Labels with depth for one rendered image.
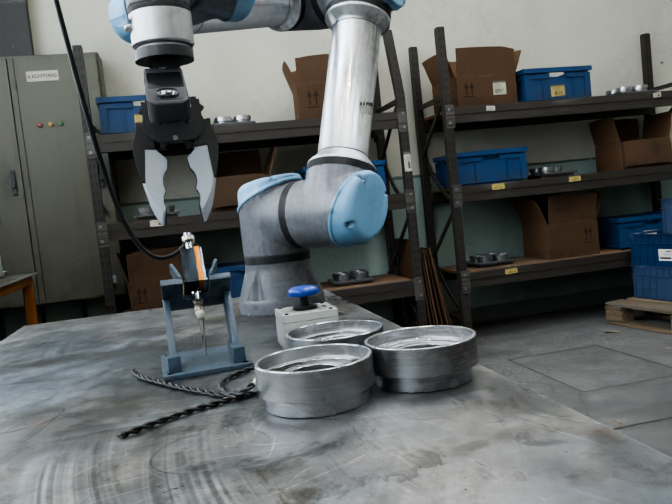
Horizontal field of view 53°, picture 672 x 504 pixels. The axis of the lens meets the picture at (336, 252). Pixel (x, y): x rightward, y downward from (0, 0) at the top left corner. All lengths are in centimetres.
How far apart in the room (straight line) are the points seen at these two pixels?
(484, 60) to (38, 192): 289
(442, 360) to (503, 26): 484
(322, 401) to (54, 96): 405
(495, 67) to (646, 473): 431
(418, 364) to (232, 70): 424
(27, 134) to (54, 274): 85
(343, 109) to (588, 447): 78
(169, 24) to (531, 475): 64
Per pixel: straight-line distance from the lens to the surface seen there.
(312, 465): 48
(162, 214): 85
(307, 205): 109
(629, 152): 511
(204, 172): 85
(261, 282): 115
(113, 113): 420
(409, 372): 61
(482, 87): 461
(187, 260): 83
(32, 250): 450
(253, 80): 477
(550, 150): 539
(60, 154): 447
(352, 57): 118
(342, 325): 78
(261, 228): 115
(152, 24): 87
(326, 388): 57
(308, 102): 427
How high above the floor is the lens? 97
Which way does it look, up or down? 4 degrees down
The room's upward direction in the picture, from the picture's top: 6 degrees counter-clockwise
